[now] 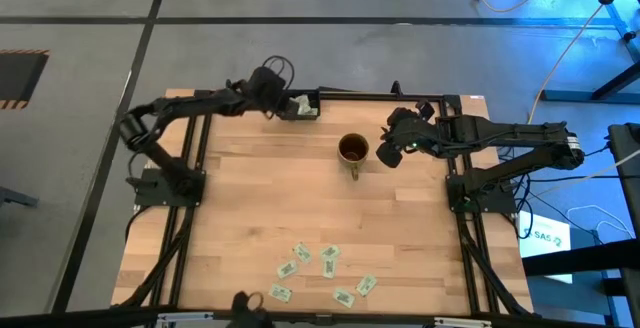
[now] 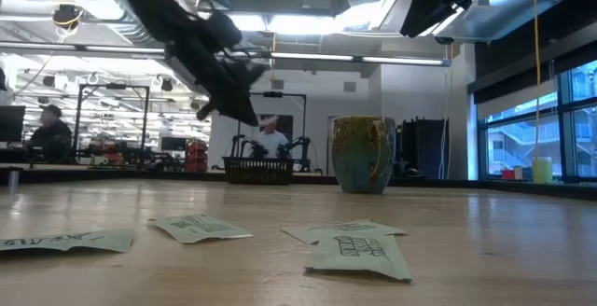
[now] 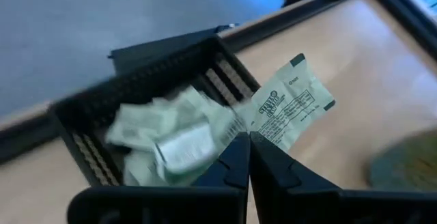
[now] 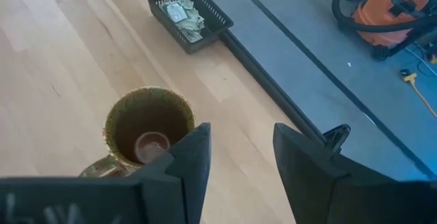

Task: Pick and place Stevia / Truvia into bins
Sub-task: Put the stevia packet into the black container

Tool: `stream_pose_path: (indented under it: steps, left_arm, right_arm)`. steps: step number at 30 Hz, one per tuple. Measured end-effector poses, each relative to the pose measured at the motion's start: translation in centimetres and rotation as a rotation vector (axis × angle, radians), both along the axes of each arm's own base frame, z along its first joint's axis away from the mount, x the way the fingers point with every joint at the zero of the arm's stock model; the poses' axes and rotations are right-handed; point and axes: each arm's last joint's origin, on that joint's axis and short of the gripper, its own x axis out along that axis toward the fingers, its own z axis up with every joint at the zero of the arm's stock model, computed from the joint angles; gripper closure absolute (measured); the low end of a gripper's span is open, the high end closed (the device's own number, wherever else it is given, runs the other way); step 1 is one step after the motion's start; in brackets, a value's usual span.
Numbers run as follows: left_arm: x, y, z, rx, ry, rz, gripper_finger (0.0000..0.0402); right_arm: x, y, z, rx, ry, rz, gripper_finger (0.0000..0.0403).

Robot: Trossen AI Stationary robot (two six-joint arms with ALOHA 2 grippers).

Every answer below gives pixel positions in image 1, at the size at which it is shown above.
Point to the black overhead rig beam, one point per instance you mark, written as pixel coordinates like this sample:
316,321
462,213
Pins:
100,318

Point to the black mesh bin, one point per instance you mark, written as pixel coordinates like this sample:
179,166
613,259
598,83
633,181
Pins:
310,117

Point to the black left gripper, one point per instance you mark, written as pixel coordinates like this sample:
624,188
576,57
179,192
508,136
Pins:
267,90

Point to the white SAS sign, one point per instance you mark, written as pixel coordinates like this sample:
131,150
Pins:
545,228

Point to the green brown ceramic mug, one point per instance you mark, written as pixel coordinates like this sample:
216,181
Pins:
353,145

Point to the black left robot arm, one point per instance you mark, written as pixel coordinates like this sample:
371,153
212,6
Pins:
200,105

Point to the black rail clamp knob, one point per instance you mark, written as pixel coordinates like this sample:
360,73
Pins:
396,88

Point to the silver beam bracket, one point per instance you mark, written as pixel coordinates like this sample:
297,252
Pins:
185,316
462,322

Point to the pale stevia sweetener packet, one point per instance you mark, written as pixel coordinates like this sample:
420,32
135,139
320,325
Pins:
343,297
302,252
328,267
366,285
330,252
287,268
280,292

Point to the black equipment cart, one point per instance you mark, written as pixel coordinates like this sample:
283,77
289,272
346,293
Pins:
575,260

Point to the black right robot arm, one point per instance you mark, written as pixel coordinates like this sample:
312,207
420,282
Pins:
515,135

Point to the black leader arm gripper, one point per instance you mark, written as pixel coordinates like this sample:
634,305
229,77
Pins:
245,313

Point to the hazard striped floor hatch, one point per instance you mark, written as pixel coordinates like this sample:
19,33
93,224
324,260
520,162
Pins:
20,78

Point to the dark metal stand frame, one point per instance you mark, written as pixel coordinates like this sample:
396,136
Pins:
575,96

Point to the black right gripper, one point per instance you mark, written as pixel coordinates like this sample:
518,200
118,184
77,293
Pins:
420,133

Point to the grey metal foot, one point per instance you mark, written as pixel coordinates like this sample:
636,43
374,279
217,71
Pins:
15,198

